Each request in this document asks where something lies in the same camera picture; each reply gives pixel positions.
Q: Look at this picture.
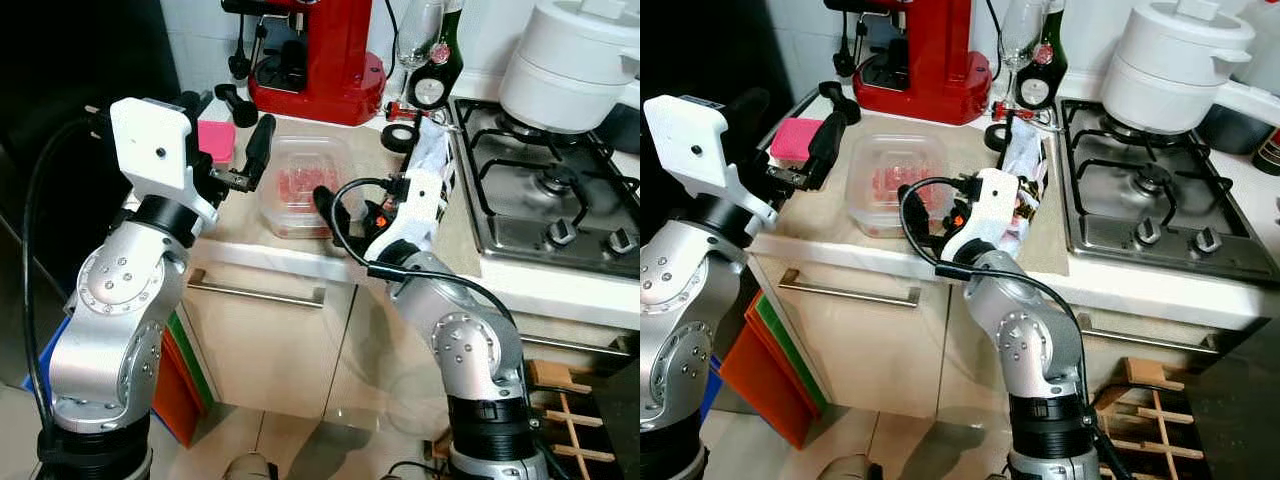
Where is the red coffee machine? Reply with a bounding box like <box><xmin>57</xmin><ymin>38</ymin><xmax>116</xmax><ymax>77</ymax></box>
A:
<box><xmin>825</xmin><ymin>0</ymin><xmax>996</xmax><ymax>126</ymax></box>
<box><xmin>222</xmin><ymin>0</ymin><xmax>389</xmax><ymax>128</ymax></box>

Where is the orange flat board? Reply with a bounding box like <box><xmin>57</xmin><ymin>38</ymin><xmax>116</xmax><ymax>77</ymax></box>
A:
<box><xmin>150</xmin><ymin>325</ymin><xmax>201</xmax><ymax>449</ymax></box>
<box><xmin>718</xmin><ymin>290</ymin><xmax>811</xmax><ymax>449</ymax></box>

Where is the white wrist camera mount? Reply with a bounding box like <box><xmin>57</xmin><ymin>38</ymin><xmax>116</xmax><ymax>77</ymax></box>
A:
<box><xmin>365</xmin><ymin>168</ymin><xmax>451</xmax><ymax>266</ymax></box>
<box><xmin>108</xmin><ymin>97</ymin><xmax>221</xmax><ymax>211</ymax></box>
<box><xmin>643</xmin><ymin>95</ymin><xmax>781</xmax><ymax>226</ymax></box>
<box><xmin>940</xmin><ymin>168</ymin><xmax>1021</xmax><ymax>263</ymax></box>

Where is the beige kitchen cabinet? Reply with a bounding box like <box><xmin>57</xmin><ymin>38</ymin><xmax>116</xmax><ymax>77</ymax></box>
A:
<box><xmin>165</xmin><ymin>95</ymin><xmax>641</xmax><ymax>441</ymax></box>
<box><xmin>745</xmin><ymin>95</ymin><xmax>1280</xmax><ymax>421</ymax></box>

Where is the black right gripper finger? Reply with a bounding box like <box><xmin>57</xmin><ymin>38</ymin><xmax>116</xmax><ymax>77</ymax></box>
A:
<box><xmin>314</xmin><ymin>184</ymin><xmax>352</xmax><ymax>242</ymax></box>
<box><xmin>898</xmin><ymin>183</ymin><xmax>934</xmax><ymax>240</ymax></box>

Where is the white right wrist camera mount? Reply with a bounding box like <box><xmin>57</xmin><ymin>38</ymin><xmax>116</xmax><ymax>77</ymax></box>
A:
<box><xmin>940</xmin><ymin>168</ymin><xmax>1021</xmax><ymax>263</ymax></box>
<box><xmin>365</xmin><ymin>168</ymin><xmax>451</xmax><ymax>266</ymax></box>

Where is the steel gas stove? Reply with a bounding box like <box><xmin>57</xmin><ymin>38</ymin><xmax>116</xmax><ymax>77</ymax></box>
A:
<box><xmin>1055</xmin><ymin>97</ymin><xmax>1280</xmax><ymax>284</ymax></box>
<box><xmin>450</xmin><ymin>95</ymin><xmax>641</xmax><ymax>281</ymax></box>

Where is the black portafilter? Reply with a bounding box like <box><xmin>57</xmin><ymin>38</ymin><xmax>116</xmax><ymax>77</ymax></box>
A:
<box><xmin>213</xmin><ymin>85</ymin><xmax>259</xmax><ymax>129</ymax></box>
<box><xmin>818</xmin><ymin>82</ymin><xmax>861</xmax><ymax>126</ymax></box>

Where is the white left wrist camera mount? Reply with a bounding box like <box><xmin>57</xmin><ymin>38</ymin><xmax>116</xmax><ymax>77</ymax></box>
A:
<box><xmin>108</xmin><ymin>97</ymin><xmax>221</xmax><ymax>211</ymax></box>
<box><xmin>643</xmin><ymin>95</ymin><xmax>781</xmax><ymax>226</ymax></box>

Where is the wooden slatted rack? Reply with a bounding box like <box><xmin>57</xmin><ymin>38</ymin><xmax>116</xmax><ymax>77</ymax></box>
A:
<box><xmin>1090</xmin><ymin>357</ymin><xmax>1216</xmax><ymax>480</ymax></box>
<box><xmin>430</xmin><ymin>358</ymin><xmax>621</xmax><ymax>480</ymax></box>

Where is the dark green bottle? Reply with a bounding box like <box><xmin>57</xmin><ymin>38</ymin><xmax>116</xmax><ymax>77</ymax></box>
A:
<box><xmin>1010</xmin><ymin>0</ymin><xmax>1069</xmax><ymax>111</ymax></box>
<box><xmin>405</xmin><ymin>0</ymin><xmax>466</xmax><ymax>111</ymax></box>

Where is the beige counter mat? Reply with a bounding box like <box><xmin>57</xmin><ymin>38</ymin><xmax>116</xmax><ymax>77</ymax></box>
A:
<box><xmin>205</xmin><ymin>110</ymin><xmax>481</xmax><ymax>281</ymax></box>

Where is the clear plastic meat container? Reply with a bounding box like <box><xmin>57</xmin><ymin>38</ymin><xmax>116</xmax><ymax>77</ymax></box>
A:
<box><xmin>258</xmin><ymin>135</ymin><xmax>356</xmax><ymax>241</ymax></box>
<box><xmin>845</xmin><ymin>133</ymin><xmax>946</xmax><ymax>238</ymax></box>

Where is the white plastic food bag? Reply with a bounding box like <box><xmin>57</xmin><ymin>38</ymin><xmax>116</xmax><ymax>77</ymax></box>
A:
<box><xmin>405</xmin><ymin>115</ymin><xmax>461</xmax><ymax>236</ymax></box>
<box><xmin>1003</xmin><ymin>118</ymin><xmax>1051</xmax><ymax>241</ymax></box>

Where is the green flat board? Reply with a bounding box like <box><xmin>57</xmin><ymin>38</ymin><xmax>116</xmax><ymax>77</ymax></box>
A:
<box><xmin>755</xmin><ymin>290</ymin><xmax>829</xmax><ymax>416</ymax></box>
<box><xmin>165</xmin><ymin>310</ymin><xmax>216</xmax><ymax>413</ymax></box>

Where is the clear wine glass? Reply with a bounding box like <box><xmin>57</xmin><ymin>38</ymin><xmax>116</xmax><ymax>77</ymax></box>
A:
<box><xmin>1000</xmin><ymin>0</ymin><xmax>1046</xmax><ymax>71</ymax></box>
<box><xmin>395</xmin><ymin>0</ymin><xmax>446</xmax><ymax>71</ymax></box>

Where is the dark red can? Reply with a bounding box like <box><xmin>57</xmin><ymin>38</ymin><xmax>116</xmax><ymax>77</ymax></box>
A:
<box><xmin>1255</xmin><ymin>125</ymin><xmax>1280</xmax><ymax>176</ymax></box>

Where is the dark round pot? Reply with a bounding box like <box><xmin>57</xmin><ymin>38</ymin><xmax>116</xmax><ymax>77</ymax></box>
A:
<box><xmin>1195</xmin><ymin>100</ymin><xmax>1276</xmax><ymax>158</ymax></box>
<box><xmin>605</xmin><ymin>100</ymin><xmax>641</xmax><ymax>156</ymax></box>

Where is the white cooking pot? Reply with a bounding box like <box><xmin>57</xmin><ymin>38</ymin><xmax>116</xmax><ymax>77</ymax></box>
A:
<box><xmin>1100</xmin><ymin>0</ymin><xmax>1280</xmax><ymax>136</ymax></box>
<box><xmin>498</xmin><ymin>0</ymin><xmax>641</xmax><ymax>136</ymax></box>

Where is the steel cabinet handle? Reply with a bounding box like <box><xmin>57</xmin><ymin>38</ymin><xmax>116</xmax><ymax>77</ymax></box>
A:
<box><xmin>778</xmin><ymin>268</ymin><xmax>921</xmax><ymax>307</ymax></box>
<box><xmin>1075</xmin><ymin>312</ymin><xmax>1226</xmax><ymax>353</ymax></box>
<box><xmin>518</xmin><ymin>333</ymin><xmax>637</xmax><ymax>358</ymax></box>
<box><xmin>185</xmin><ymin>268</ymin><xmax>328</xmax><ymax>307</ymax></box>

